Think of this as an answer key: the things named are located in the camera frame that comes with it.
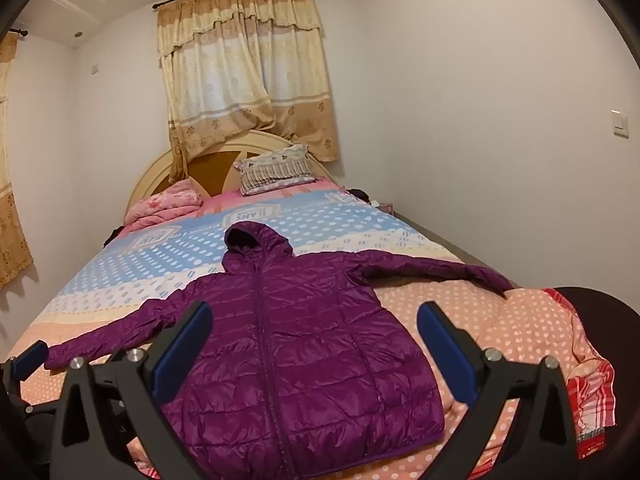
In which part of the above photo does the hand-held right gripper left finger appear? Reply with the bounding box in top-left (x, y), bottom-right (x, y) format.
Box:
top-left (50, 301), bottom-right (214, 480)

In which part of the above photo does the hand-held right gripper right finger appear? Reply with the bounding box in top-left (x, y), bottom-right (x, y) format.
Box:
top-left (417, 301), bottom-right (581, 480)

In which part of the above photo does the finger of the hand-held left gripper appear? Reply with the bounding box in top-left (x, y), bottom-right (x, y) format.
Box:
top-left (0, 341), bottom-right (48, 411)

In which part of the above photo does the purple puffer jacket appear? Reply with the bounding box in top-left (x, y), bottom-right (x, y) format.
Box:
top-left (44, 221), bottom-right (516, 463)

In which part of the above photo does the polka dot bedspread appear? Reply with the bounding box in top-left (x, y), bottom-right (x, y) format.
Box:
top-left (10, 180), bottom-right (616, 480)

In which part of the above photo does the pink folded blanket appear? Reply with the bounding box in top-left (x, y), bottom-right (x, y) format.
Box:
top-left (124, 177), bottom-right (203, 226)

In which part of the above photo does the beige floral curtain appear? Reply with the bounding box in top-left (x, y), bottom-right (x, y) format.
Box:
top-left (0, 35), bottom-right (35, 288)
top-left (156, 0), bottom-right (341, 186)

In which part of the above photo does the red striped cloth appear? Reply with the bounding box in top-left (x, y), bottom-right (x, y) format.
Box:
top-left (542, 287), bottom-right (617, 461)

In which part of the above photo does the beige wooden headboard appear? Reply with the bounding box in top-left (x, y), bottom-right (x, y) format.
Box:
top-left (124, 129), bottom-right (333, 221)

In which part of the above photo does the floral striped pillow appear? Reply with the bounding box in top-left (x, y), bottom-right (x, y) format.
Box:
top-left (234, 144), bottom-right (318, 196)

